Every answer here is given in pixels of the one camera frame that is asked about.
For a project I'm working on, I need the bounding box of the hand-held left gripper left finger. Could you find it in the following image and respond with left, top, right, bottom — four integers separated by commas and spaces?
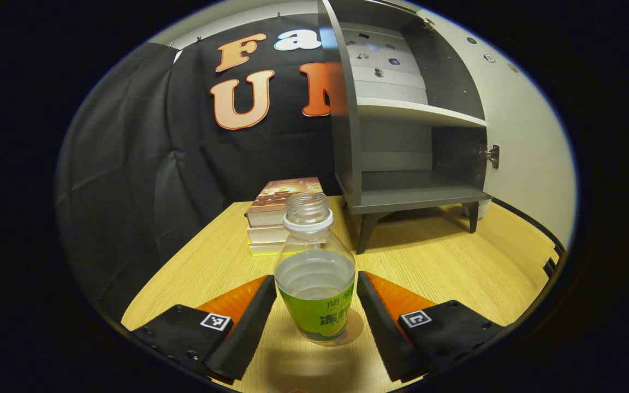
132, 275, 278, 383

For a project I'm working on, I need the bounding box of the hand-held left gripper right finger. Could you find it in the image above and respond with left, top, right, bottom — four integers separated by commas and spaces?
356, 271, 512, 383

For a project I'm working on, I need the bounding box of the round brown coaster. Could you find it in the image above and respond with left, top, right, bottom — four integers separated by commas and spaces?
293, 308, 365, 347

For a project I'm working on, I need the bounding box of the clear green label bottle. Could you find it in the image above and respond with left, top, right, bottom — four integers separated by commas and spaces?
274, 191, 357, 346

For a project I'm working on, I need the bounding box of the dark grey cabinet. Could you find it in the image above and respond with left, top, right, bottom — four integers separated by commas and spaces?
317, 0, 495, 255

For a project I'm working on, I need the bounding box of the beige cabinet door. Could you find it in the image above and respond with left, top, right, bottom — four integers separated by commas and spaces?
402, 3, 578, 252

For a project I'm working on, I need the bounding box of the yellow book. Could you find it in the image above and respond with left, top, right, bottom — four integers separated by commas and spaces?
248, 240, 310, 257

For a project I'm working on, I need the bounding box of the white edged book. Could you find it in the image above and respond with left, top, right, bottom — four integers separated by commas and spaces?
247, 224, 289, 245

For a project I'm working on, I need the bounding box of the red cover book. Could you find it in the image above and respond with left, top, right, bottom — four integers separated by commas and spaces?
246, 176, 324, 228

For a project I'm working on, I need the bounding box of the black backdrop cloth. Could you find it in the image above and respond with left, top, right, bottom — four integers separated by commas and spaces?
55, 14, 348, 323

